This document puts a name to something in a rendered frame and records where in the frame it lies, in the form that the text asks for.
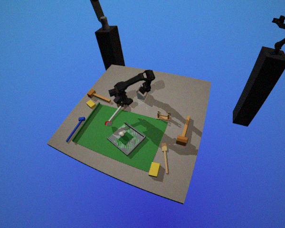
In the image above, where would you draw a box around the yellow rectangular block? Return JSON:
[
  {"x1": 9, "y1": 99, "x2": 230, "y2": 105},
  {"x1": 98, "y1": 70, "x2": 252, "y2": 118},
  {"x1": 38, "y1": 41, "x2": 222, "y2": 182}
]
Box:
[
  {"x1": 86, "y1": 100, "x2": 96, "y2": 109},
  {"x1": 148, "y1": 162, "x2": 160, "y2": 177}
]

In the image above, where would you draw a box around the green flat mat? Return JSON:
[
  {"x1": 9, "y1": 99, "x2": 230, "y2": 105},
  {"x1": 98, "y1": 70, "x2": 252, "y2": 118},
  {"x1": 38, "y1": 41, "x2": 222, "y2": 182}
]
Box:
[{"x1": 74, "y1": 104, "x2": 168, "y2": 172}]

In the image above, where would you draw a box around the blue putter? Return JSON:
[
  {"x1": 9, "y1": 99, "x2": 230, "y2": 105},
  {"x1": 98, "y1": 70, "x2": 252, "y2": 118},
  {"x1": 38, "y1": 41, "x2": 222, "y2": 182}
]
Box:
[{"x1": 66, "y1": 117, "x2": 85, "y2": 142}]

